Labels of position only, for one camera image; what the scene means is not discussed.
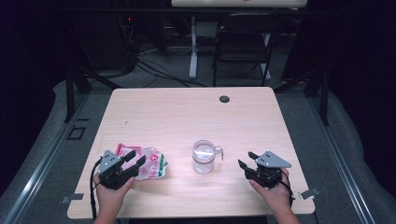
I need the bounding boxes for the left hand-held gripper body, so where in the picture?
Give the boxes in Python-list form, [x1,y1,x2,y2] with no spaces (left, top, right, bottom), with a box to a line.
[97,149,135,191]

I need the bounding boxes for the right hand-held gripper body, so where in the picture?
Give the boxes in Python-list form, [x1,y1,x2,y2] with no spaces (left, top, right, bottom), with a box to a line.
[245,150,292,189]

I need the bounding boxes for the pink printed plastic bag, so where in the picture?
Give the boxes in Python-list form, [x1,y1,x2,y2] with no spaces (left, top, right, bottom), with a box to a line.
[115,143,169,181]

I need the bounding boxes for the clear glass jar with handle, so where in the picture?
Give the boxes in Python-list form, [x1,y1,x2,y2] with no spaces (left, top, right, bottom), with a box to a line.
[191,139,225,175]

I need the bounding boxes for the person's left hand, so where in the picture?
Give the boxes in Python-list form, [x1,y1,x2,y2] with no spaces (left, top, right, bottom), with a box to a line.
[92,173,136,216]

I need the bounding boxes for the person's right hand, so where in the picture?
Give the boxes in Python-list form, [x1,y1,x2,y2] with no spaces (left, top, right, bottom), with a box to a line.
[248,167,295,216]

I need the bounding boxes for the grey metal table clip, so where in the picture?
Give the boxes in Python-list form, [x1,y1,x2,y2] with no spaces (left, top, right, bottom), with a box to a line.
[61,192,85,205]
[298,187,321,201]

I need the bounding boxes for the black metal stand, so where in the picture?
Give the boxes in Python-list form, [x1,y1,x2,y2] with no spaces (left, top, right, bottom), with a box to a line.
[273,65,331,127]
[63,60,123,123]

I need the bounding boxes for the dark computer tower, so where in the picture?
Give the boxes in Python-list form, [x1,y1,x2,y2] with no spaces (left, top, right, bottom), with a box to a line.
[70,12,138,71]

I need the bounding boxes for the white desk leg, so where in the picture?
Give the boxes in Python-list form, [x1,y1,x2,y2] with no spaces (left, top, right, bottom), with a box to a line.
[188,16,200,80]

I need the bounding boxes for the black folding chair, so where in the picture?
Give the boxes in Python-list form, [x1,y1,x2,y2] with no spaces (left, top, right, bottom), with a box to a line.
[212,12,283,88]

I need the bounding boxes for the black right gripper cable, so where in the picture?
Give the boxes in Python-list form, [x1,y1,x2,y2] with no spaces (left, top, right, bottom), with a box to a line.
[279,169,296,208]

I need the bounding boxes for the aluminium floor rail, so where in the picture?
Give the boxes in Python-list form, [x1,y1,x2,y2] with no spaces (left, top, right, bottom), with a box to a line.
[305,92,376,224]
[2,92,92,224]

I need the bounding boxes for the black floor cables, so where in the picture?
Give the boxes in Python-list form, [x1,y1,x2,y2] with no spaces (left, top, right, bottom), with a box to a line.
[135,58,208,89]

